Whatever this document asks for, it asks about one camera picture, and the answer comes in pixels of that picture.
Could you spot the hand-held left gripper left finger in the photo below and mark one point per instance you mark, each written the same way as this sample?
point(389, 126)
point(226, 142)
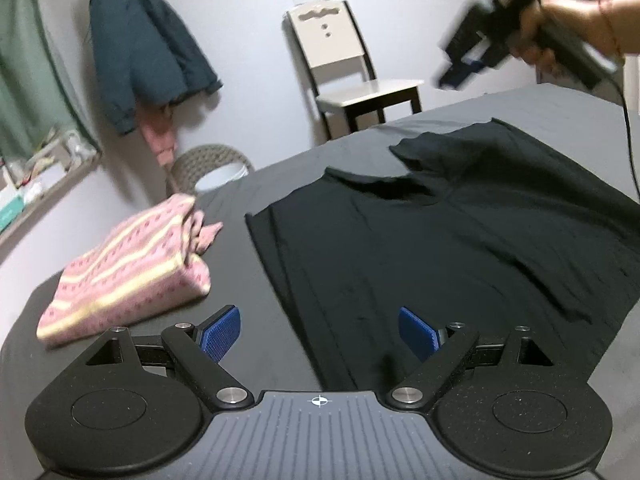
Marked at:
point(223, 331)

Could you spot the black t-shirt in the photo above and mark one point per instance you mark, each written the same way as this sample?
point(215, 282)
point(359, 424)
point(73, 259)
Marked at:
point(425, 240)

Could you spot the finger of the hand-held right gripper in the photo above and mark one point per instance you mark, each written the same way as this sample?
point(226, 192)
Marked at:
point(462, 74)
point(465, 27)

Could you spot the person's right forearm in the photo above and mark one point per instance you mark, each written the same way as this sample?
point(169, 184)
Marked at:
point(629, 22)

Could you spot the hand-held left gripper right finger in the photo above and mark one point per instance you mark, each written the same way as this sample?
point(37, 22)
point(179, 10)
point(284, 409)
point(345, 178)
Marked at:
point(416, 332)

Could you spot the person's right hand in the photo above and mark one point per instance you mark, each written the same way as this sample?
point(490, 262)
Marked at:
point(565, 15)

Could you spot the white and dark wooden chair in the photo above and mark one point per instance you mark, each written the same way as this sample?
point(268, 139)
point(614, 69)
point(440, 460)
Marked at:
point(345, 80)

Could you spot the dark green hanging jacket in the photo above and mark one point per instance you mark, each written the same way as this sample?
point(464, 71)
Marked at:
point(140, 45)

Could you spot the pink striped folded sweater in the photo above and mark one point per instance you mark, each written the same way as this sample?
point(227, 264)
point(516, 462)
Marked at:
point(130, 270)

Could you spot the green curtain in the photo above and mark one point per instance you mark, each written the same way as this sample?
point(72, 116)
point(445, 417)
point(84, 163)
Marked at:
point(30, 70)

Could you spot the cluttered window sill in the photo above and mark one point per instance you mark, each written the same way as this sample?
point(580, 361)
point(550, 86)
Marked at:
point(35, 175)

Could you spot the wicker basket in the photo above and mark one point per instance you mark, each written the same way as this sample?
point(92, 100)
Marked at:
point(200, 162)

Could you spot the pink hanging garment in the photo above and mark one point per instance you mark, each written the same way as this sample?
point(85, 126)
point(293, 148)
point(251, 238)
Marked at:
point(161, 135)

